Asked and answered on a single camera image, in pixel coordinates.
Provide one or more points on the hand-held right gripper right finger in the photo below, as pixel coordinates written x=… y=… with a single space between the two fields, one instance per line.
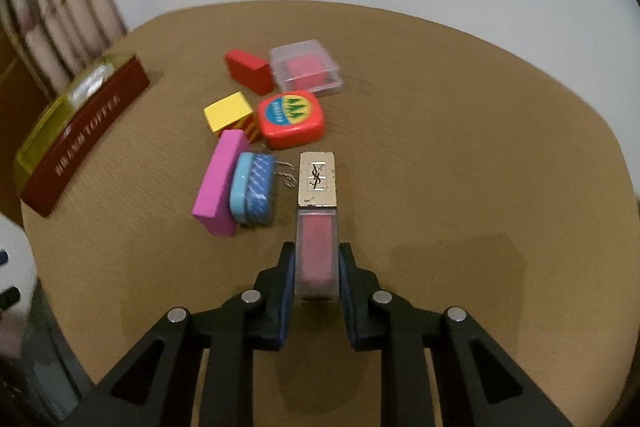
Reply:
x=346 y=302

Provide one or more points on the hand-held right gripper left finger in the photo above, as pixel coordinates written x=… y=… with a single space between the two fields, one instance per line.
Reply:
x=285 y=299

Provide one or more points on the pink lip gloss gold cap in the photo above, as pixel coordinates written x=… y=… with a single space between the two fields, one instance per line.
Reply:
x=315 y=252

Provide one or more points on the pink wooden block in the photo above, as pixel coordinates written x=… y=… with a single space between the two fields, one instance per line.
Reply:
x=220 y=182

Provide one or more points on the red round-cornered tin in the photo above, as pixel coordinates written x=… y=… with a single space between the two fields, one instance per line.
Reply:
x=290 y=122

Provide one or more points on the yellow striped wooden block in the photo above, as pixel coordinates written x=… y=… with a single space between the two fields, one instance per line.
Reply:
x=227 y=112

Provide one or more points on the red wooden block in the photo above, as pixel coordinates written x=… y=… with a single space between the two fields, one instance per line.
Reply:
x=247 y=69

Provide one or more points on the red tin box gold inside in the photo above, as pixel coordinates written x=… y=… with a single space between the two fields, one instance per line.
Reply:
x=85 y=132

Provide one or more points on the small clear box pink insert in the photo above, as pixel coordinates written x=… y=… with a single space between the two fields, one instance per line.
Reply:
x=305 y=67

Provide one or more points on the brown wooden cabinet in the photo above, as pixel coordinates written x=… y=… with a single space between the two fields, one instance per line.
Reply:
x=15 y=117

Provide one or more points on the patterned beige curtain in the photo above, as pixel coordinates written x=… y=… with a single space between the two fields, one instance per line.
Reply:
x=60 y=7

